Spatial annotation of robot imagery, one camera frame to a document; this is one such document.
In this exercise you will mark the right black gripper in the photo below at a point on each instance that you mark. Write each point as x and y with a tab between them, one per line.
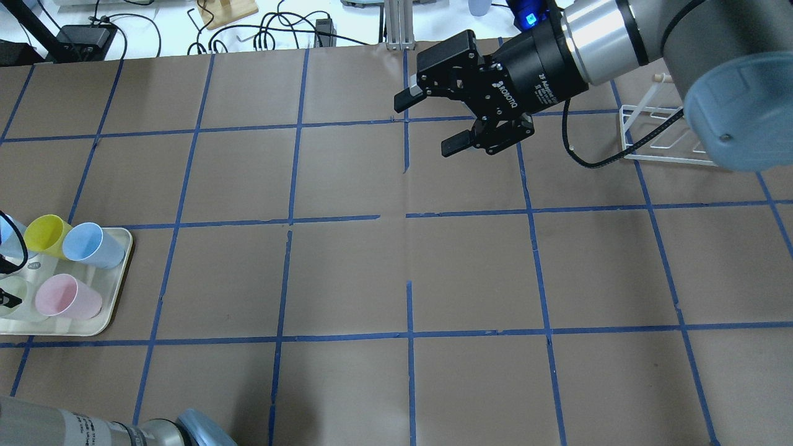
538	67

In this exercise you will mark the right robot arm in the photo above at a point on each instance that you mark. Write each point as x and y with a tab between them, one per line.
731	62

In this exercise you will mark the blue cup on desk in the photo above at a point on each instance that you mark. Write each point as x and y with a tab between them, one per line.
478	8

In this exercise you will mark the yellow plastic cup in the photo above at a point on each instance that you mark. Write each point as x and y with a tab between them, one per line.
46	235

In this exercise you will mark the pink plastic cup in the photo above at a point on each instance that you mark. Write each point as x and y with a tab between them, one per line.
64	295

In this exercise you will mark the light blue plastic cup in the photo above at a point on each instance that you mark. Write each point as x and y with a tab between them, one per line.
11	245

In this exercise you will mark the cream white plastic cup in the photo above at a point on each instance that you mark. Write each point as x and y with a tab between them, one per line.
16	299

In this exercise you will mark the wooden stand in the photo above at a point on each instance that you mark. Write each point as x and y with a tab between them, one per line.
216	14

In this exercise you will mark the cream plastic tray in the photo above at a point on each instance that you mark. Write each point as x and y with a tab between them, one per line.
105	281

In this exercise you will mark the aluminium frame post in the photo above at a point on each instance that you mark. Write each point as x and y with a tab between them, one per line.
399	30

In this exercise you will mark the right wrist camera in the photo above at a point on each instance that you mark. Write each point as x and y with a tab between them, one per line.
530	13

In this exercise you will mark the white wire cup rack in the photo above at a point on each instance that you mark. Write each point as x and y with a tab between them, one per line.
677	143

